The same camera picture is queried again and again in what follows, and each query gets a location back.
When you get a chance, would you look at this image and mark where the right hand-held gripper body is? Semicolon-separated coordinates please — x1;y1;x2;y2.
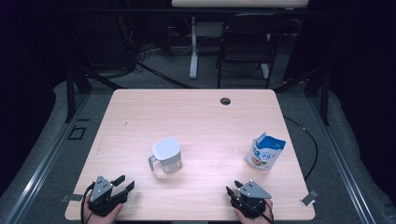
231;179;273;218

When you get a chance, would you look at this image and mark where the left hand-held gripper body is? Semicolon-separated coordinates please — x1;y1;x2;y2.
89;175;124;217

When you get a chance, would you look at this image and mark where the blue and white pouch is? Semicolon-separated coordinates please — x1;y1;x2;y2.
243;132;287;171

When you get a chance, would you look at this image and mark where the person's right hand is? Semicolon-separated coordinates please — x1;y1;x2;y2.
233;199;275;224

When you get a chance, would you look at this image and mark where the person's left hand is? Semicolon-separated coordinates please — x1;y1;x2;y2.
83;195;124;224

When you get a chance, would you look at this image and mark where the grey tape piece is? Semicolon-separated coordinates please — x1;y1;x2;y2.
300;189;319;207
60;193;84;203

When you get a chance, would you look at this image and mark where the black metal stand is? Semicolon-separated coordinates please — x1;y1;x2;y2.
274;66;331;127
64;66;125;124

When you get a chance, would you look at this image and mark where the white desk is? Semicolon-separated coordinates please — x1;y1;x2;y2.
171;0;309;80

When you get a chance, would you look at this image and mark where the black folding chair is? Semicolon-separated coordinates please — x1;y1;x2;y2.
216;12;289;90

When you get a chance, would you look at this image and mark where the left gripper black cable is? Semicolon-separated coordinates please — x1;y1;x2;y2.
79;182;96;224

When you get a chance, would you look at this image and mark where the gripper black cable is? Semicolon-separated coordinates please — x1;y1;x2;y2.
79;182;96;224
248;199;276;224

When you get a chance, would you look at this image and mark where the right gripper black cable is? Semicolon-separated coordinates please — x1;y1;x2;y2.
248;199;276;224

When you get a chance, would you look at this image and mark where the aluminium floor rail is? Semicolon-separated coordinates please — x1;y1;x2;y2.
307;92;377;224
4;92;92;224

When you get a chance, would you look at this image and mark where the thin black floor cable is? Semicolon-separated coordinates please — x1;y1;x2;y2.
283;115;319;181

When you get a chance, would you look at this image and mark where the thick black floor cable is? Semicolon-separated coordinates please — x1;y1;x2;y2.
135;61;195;90

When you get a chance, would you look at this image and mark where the tangle of dark cables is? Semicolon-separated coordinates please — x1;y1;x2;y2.
118;15;163;73

